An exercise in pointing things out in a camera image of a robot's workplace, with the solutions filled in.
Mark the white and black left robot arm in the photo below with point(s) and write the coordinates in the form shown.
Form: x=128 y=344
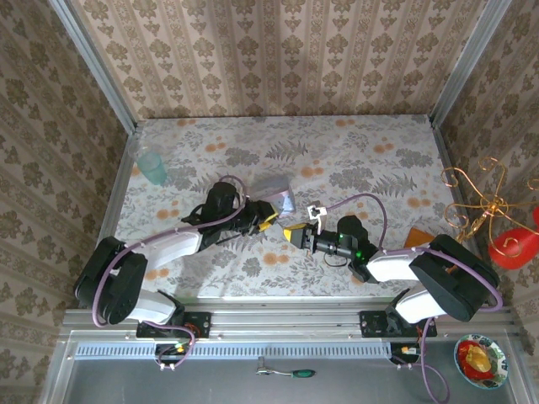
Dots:
x=172 y=246

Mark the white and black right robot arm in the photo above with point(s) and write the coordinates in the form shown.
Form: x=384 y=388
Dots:
x=391 y=267

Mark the orange wooden board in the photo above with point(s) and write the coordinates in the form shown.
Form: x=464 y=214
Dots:
x=417 y=238

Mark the green translucent plastic cup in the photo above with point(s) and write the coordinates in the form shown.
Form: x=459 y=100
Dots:
x=153 y=168

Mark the red pear-shaped ornament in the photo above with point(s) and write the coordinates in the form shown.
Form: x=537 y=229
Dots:
x=511 y=248

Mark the red and yellow toy food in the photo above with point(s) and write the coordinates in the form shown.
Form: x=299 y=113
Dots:
x=476 y=357

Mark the floral patterned bowl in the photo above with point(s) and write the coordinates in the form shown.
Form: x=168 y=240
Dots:
x=499 y=370

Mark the aluminium front rail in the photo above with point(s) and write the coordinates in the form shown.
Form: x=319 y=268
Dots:
x=286 y=320

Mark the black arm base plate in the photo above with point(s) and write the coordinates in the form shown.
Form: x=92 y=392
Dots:
x=372 y=324
x=198 y=324

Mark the aluminium side rail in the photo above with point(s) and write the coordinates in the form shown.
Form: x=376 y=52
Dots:
x=459 y=193
x=111 y=210

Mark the aluminium frame post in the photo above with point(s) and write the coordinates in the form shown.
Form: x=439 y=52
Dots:
x=100 y=71
x=466 y=63

